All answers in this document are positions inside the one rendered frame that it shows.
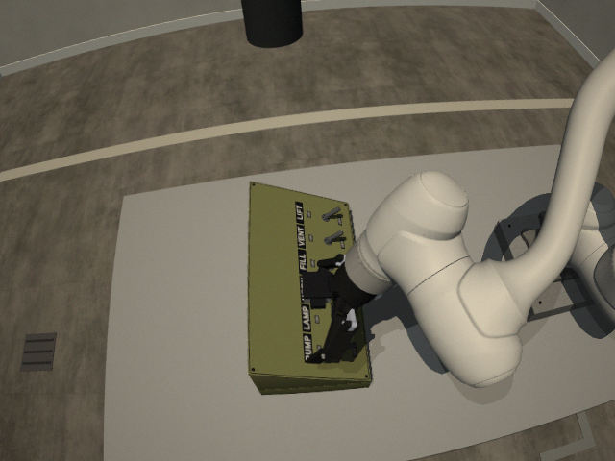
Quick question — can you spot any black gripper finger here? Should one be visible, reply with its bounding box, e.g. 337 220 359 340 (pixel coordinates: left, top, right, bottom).
307 296 361 364
316 254 346 272

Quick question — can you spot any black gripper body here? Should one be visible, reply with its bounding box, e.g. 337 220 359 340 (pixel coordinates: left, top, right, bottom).
333 261 377 315

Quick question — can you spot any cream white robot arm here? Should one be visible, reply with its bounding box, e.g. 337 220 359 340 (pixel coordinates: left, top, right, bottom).
345 47 615 388

